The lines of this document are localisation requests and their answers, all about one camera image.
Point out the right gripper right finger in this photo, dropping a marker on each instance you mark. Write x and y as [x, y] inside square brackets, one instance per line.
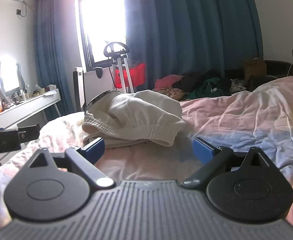
[243, 186]

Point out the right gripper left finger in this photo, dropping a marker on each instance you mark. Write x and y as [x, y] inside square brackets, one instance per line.
[53, 186]

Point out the cream white zip jacket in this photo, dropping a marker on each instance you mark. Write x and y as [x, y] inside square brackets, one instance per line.
[128, 119]

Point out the pile of clothes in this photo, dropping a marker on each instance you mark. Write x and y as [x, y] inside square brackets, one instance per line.
[195, 85]

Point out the white vanity desk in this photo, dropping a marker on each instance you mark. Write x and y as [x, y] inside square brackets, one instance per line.
[18, 113]

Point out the vanity mirror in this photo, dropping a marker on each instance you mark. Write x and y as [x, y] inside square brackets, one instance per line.
[11, 79]

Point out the teal curtain left panel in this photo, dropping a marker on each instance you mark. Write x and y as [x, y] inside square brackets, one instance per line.
[57, 50]

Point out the teal curtain panel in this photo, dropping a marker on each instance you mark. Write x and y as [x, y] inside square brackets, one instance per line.
[57, 50]
[179, 36]

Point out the white radiator heater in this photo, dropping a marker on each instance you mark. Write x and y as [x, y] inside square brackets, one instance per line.
[87, 85]

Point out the brown paper bag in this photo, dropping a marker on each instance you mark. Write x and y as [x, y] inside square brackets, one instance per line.
[254, 68]

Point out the black headboard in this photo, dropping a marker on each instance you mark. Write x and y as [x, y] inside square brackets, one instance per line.
[275, 70]

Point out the red storage bag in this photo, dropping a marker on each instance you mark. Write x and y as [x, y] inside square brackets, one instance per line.
[137, 73]

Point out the bright window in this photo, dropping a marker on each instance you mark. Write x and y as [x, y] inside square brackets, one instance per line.
[101, 22]

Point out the teal curtain right panel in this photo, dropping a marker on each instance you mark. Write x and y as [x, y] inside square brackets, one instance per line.
[179, 36]

